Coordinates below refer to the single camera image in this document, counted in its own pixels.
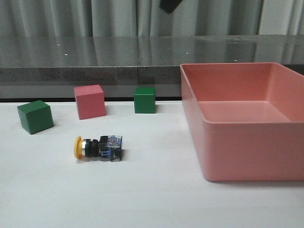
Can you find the grey stone ledge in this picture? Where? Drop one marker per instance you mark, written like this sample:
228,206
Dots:
49,68

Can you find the right green cube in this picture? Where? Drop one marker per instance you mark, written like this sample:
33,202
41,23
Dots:
144,100

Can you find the pink cube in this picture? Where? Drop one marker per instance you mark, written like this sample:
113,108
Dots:
90,101

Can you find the grey-green curtain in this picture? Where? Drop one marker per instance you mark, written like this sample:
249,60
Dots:
144,18

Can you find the yellow push button switch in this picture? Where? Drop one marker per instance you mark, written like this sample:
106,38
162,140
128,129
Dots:
107,148

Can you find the green cube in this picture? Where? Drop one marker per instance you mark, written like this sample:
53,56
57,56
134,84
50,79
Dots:
144,100
35,116

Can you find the pink plastic bin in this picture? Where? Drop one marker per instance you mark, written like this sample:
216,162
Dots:
246,120

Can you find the left green cube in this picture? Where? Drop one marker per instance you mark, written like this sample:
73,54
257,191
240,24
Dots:
35,116

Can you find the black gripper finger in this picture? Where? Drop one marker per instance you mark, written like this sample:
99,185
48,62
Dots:
169,5

